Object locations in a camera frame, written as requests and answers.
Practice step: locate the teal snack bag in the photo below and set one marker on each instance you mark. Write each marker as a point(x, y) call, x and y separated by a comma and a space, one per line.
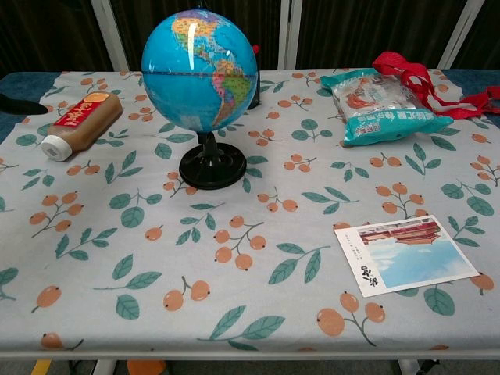
point(390, 121)

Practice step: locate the yellow object under table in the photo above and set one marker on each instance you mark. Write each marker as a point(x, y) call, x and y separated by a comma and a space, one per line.
point(41, 368)

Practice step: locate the grey table leg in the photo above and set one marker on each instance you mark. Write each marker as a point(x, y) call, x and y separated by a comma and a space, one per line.
point(408, 368)
point(104, 368)

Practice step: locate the fruit and leaf tablecloth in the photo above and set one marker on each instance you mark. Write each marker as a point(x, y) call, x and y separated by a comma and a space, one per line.
point(250, 234)

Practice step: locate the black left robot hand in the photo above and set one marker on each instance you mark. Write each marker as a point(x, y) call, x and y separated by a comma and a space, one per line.
point(17, 106)

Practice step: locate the black globe stand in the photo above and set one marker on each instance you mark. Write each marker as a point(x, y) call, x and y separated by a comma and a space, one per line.
point(213, 166)

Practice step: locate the white frame post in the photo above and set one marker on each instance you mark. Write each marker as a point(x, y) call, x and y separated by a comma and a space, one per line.
point(290, 35)
point(459, 35)
point(111, 39)

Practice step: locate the dark curtain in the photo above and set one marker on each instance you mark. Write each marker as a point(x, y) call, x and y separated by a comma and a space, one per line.
point(371, 27)

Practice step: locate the blue world globe ball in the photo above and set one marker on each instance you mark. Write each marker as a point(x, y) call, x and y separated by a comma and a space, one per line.
point(176, 97)

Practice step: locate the black object with red top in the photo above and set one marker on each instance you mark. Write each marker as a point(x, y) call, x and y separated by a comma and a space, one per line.
point(256, 99)

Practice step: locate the orange object under table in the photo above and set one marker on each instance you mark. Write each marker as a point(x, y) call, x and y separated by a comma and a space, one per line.
point(146, 368)

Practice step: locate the brown sauce bottle white cap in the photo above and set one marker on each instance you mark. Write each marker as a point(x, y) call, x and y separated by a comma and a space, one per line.
point(91, 117)

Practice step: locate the postcard with red building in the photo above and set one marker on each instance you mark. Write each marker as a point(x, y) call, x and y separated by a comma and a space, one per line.
point(414, 261)

